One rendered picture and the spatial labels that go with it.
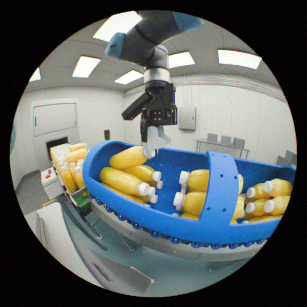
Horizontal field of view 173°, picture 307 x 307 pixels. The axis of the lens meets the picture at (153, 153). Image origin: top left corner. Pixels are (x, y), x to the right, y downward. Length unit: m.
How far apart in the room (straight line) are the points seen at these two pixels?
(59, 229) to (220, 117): 3.66
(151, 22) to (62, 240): 0.38
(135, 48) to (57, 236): 0.38
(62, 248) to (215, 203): 0.27
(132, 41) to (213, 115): 3.44
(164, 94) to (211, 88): 3.57
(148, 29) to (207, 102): 3.51
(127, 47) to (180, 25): 0.12
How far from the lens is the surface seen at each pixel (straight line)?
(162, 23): 0.21
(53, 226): 0.24
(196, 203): 0.24
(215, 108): 3.59
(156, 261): 1.31
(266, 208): 0.41
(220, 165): 0.21
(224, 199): 0.19
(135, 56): 0.27
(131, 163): 0.31
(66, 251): 0.20
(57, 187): 0.59
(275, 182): 0.44
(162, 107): 0.23
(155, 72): 0.28
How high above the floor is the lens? 1.30
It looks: 18 degrees down
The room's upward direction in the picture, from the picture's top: straight up
